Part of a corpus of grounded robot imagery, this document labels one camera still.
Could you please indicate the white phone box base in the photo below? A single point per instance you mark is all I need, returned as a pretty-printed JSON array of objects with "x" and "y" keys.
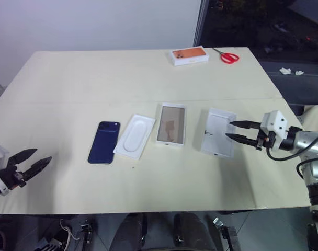
[{"x": 172, "y": 125}]

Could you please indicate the white moulded insert tray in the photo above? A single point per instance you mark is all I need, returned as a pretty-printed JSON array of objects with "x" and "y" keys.
[{"x": 134, "y": 136}]

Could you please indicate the grey window frame post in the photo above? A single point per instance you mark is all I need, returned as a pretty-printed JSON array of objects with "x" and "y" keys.
[{"x": 200, "y": 23}]

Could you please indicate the dark blue smartphone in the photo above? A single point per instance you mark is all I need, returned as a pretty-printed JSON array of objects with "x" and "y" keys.
[{"x": 104, "y": 142}]

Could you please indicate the orange printed phone box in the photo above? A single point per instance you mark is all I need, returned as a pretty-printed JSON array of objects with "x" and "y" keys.
[{"x": 190, "y": 55}]

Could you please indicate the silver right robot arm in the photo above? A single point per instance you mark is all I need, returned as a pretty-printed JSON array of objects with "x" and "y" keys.
[{"x": 305, "y": 141}]

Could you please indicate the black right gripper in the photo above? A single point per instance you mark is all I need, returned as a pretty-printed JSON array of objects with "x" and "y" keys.
[{"x": 266, "y": 141}]

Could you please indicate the white phone box lid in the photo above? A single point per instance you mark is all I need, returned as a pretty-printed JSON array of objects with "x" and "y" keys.
[{"x": 217, "y": 136}]

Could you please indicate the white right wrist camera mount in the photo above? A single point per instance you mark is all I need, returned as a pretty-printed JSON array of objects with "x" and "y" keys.
[{"x": 276, "y": 121}]

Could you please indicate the black table bracket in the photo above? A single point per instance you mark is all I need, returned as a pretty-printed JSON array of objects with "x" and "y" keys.
[{"x": 85, "y": 235}]

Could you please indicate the crumpled white paper scrap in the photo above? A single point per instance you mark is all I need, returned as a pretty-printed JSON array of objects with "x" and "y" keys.
[
  {"x": 299, "y": 73},
  {"x": 285, "y": 70}
]

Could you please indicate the metal table clamp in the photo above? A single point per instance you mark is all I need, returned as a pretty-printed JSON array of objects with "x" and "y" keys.
[{"x": 228, "y": 234}]

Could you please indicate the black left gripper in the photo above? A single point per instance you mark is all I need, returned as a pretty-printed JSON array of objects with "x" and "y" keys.
[{"x": 12, "y": 175}]

